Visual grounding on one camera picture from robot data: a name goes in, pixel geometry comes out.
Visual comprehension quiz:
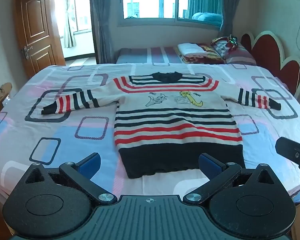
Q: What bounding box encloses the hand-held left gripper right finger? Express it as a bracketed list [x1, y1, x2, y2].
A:
[183, 152, 278, 204]

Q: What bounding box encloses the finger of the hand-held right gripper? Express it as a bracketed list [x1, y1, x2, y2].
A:
[275, 137, 300, 165]

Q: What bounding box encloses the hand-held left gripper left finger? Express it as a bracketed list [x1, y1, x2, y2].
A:
[24, 152, 117, 204]

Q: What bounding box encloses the striped knit sweater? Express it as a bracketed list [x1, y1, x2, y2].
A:
[41, 71, 282, 179]

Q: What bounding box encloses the bed with patterned sheet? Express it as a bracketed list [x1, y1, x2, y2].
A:
[0, 62, 300, 205]

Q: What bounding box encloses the red white headboard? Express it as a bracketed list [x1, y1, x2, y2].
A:
[241, 31, 300, 97]

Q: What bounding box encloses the striped pillow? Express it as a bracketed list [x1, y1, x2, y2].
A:
[211, 37, 257, 65]

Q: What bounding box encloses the red yellow folded blanket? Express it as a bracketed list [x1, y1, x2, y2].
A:
[177, 42, 227, 64]

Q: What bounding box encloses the wooden chair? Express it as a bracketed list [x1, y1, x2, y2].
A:
[0, 82, 13, 123]

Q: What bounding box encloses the white folded cloth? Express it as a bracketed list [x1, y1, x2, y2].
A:
[177, 43, 207, 55]

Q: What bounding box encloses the bed with striped sheet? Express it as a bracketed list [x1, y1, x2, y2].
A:
[115, 45, 257, 66]

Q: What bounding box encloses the grey blue curtain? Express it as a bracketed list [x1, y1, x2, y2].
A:
[187, 0, 233, 37]
[89, 0, 116, 64]

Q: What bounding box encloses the brown wooden door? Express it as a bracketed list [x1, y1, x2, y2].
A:
[14, 0, 66, 79]

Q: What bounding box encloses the teal cushion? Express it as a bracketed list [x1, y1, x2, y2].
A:
[191, 12, 223, 27]

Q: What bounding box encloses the white sheer curtain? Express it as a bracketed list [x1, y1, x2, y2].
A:
[62, 0, 77, 48]

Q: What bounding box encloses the hallway window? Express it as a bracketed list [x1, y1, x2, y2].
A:
[54, 0, 93, 38]

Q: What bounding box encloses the sliding glass window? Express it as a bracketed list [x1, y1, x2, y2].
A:
[117, 0, 224, 27]

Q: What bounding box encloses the metal door handle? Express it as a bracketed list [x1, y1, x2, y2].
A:
[21, 46, 34, 60]

